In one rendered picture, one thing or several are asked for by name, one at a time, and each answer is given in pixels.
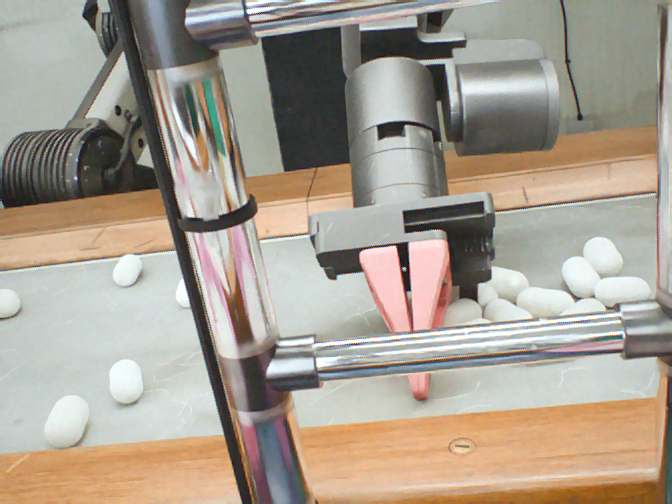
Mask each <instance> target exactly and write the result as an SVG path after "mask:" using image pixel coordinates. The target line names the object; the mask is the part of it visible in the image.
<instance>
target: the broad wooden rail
mask: <svg viewBox="0 0 672 504"><path fill-rule="evenodd" d="M443 154H444V161H445V169H446V177H447V184H448V192H449V196H452V195H460V194H468V193H475V192H490V193H491V194H492V196H493V202H494V208H495V212H504V211H512V210H520V209H529V208H537V207H545V206H554V205H562V204H570V203H579V202H587V201H595V200H604V199H612V198H620V197H629V196H637V195H646V194H654V193H656V124H648V125H640V126H633V127H625V128H618V129H610V130H602V131H595V132H587V133H579V134H572V135H564V136H557V139H556V143H555V145H554V147H553V149H552V150H550V151H539V152H524V153H509V154H494V155H479V156H464V157H458V156H457V154H456V152H455V150H450V151H443ZM246 179H247V183H248V188H249V193H250V194H253V195H254V196H255V197H256V202H257V206H258V212H257V214H256V215H255V221H256V225H257V230H258V235H259V239H260V241H262V240H270V239H278V238H287V237H295V236H303V235H309V216H310V215H312V214H314V213H320V212H328V211H336V210H343V209H351V208H353V198H352V184H351V170H350V164H343V165H335V166H328V167H320V168H313V169H305V170H297V171H290V172H282V173H275V174H267V175H259V176H252V177H246ZM170 251H175V247H174V243H173V239H172V235H171V231H170V228H169V224H168V220H167V216H166V212H165V208H164V205H163V201H162V197H161V193H160V189H153V190H145V191H137V192H130V193H122V194H114V195H107V196H99V197H92V198H84V199H76V200H69V201H61V202H53V203H46V204H38V205H31V206H23V207H15V208H8V209H0V272H3V271H11V270H20V269H28V268H36V267H45V266H53V265H61V264H70V263H78V262H86V261H95V260H103V259H111V258H120V257H123V256H125V255H129V254H132V255H135V256H137V255H145V254H153V253H162V252H170Z"/></svg>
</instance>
